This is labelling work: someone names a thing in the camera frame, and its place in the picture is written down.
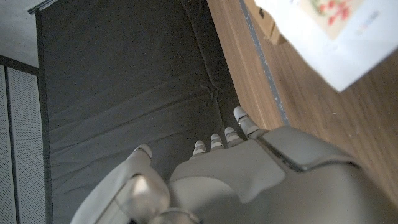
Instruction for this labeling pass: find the black backdrop curtain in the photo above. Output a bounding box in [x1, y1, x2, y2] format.
[35, 0, 249, 224]

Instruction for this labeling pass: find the brown cardboard box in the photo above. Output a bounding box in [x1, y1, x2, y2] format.
[244, 0, 287, 46]

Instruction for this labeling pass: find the black backdrop stand pole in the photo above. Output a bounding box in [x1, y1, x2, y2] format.
[27, 0, 58, 16]

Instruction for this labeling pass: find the white postage stamp sheet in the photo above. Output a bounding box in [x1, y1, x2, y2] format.
[254, 0, 398, 93]

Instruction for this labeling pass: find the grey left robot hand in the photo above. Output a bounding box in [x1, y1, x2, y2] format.
[70, 106, 398, 224]

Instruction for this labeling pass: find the grey perforated panel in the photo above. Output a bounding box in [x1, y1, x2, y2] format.
[0, 55, 47, 224]

